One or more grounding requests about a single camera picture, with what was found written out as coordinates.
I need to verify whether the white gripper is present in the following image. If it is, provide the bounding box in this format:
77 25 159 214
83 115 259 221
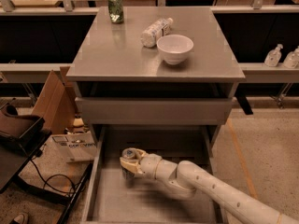
120 148 163 179

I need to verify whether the silver redbull can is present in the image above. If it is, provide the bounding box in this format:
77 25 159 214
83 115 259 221
121 148 134 180

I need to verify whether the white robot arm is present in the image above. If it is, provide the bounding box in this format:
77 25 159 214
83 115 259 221
120 147 299 224

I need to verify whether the open grey middle drawer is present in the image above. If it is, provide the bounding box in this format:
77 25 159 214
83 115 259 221
80 126 227 224

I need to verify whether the grey drawer cabinet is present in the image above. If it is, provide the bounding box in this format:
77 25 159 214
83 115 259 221
67 7 245 146

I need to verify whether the closed grey top drawer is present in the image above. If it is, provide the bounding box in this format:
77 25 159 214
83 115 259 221
76 97 232 125

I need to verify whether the green soda can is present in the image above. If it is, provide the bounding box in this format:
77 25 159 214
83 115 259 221
107 0 124 23

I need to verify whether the white printed paper bag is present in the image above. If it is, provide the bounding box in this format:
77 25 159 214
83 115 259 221
50 133 97 162

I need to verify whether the brown cardboard box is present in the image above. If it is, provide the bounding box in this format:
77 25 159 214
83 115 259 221
32 66 78 134

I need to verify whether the white ceramic bowl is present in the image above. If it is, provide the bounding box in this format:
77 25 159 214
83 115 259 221
156 35 193 65

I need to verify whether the clear plastic water bottle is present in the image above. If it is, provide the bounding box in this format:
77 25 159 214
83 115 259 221
140 18 173 48

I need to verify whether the black side table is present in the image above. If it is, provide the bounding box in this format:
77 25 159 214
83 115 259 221
0 128 93 224

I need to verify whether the shoe tip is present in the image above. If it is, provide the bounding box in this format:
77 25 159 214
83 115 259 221
9 213 29 224

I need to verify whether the left sanitizer pump bottle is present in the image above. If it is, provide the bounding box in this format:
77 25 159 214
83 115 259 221
264 44 283 67

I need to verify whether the sanitizer pump bottle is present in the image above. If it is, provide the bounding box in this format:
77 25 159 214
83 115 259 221
264 44 283 67
283 46 299 69

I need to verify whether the right sanitizer pump bottle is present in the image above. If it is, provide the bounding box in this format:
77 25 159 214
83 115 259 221
283 46 299 69

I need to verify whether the black cable on floor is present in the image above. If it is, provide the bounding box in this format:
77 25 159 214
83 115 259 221
28 158 82 197

